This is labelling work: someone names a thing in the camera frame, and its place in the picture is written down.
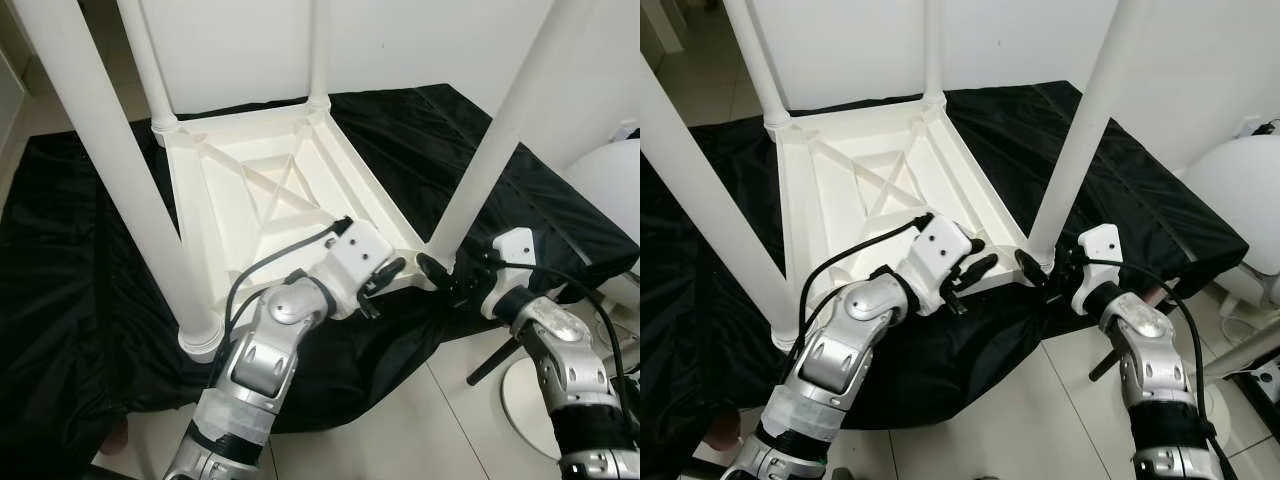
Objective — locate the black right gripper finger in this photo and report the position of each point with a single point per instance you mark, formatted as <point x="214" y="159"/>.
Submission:
<point x="1031" y="268"/>
<point x="433" y="269"/>

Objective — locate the white plastic table top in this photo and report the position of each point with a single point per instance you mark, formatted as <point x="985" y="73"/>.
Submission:
<point x="250" y="180"/>
<point x="860" y="180"/>

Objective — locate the white plastic table leg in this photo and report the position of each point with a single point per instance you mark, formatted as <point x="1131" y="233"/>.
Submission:
<point x="700" y="200"/>
<point x="1090" y="120"/>
<point x="150" y="60"/>
<point x="755" y="60"/>
<point x="100" y="150"/>
<point x="319" y="50"/>
<point x="510" y="120"/>
<point x="932" y="50"/>

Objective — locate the black table cloth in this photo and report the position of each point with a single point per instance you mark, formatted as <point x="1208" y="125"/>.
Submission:
<point x="60" y="270"/>
<point x="1140" y="180"/>

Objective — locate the white power strip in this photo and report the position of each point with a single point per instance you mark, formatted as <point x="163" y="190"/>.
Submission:
<point x="1268" y="378"/>

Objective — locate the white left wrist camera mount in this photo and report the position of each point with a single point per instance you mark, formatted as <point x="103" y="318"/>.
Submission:
<point x="945" y="248"/>
<point x="358" y="250"/>

